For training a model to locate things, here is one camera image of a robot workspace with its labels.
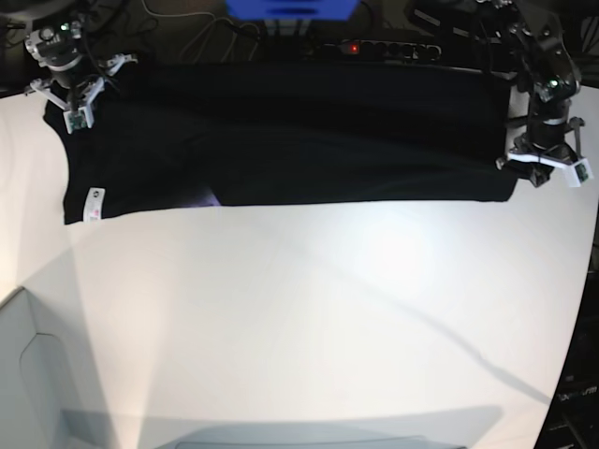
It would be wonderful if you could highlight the black power strip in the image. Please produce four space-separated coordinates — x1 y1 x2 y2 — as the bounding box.
313 40 442 64

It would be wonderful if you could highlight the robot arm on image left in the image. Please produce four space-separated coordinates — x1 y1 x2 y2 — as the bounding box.
24 1 139 132

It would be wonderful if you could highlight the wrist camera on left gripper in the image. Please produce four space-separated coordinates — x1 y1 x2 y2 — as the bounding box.
563 158 593 188

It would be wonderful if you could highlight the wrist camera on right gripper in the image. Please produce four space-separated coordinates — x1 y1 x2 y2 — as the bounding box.
63 107 95 135

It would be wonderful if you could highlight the white bin at table edge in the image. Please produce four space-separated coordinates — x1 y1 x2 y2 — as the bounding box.
1 287 95 448

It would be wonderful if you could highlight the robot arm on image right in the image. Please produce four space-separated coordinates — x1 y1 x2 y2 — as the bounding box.
475 1 593 187

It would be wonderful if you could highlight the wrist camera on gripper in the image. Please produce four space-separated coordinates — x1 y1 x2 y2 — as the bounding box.
563 158 593 188
63 107 95 135

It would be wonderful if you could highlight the black T-shirt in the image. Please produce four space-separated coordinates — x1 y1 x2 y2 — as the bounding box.
44 63 518 225

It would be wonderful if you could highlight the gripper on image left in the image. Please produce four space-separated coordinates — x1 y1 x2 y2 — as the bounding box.
25 53 139 115

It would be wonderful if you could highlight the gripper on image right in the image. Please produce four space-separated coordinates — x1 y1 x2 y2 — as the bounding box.
496 116 585 188

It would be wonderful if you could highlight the blue plastic box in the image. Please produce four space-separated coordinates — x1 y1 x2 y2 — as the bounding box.
226 0 359 21

